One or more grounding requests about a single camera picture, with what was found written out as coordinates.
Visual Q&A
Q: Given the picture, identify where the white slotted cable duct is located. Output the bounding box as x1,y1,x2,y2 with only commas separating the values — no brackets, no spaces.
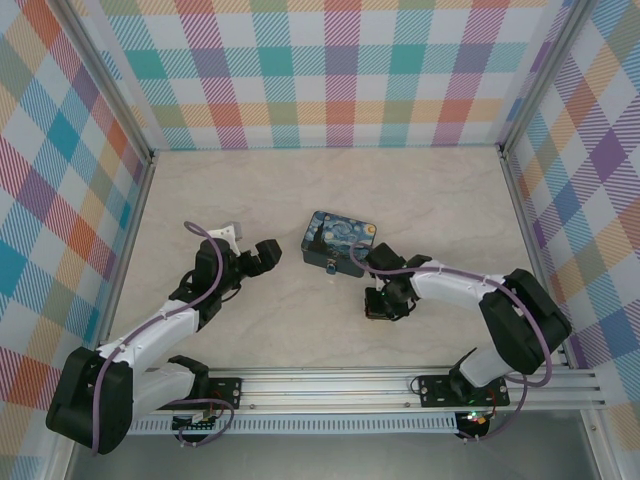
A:
127,412,459,435

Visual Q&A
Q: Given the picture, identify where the grey metal sheet panel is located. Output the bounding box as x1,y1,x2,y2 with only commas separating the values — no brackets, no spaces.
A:
64,432,601,480

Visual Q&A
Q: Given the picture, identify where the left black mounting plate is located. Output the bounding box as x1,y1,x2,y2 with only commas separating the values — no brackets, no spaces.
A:
207,377,245,410

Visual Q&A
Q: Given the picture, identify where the left electronics board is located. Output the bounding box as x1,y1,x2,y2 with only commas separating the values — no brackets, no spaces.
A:
172,410,219,434

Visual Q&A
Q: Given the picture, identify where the aluminium side floor rail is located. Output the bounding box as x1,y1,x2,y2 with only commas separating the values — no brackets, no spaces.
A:
92,149,159,374
497,147,574,371

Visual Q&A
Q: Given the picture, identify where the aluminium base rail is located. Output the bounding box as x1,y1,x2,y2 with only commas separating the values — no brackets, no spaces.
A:
147,366,609,414

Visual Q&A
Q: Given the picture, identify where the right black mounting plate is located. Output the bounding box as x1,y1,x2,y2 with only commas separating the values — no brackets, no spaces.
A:
418,374,511,408

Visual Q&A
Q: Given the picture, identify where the aluminium corner post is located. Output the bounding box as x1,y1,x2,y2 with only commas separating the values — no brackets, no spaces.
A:
497,0,596,154
58,0,157,159

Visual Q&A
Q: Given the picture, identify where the electronics board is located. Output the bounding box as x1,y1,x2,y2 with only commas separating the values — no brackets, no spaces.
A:
172,410,219,434
457,409,491,440

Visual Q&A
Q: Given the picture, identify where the right electronics board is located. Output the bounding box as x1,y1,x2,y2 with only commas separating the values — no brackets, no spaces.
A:
457,409,491,440

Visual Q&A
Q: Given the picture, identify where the black mounting plate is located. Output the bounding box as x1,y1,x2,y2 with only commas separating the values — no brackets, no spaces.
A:
418,374,511,408
207,377,245,410

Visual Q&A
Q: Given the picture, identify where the starry night tin box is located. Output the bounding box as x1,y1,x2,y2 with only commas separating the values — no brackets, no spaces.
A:
295,210,379,279

